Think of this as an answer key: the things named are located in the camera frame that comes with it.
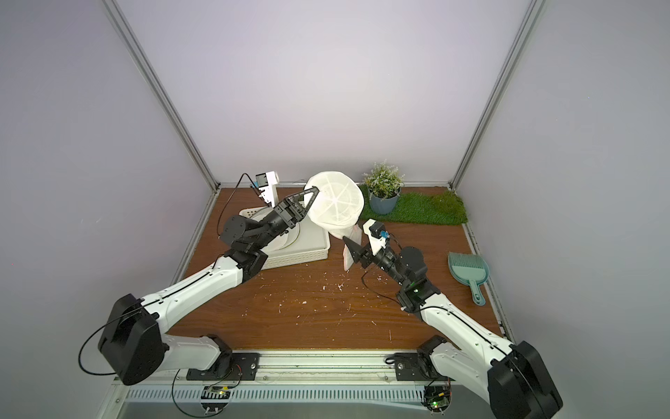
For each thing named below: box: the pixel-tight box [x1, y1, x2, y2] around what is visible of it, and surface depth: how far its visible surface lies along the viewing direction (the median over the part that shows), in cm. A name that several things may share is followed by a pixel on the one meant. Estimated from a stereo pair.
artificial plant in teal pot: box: [362, 158, 405, 215], surface depth 100 cm
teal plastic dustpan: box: [447, 252, 490, 307], surface depth 94 cm
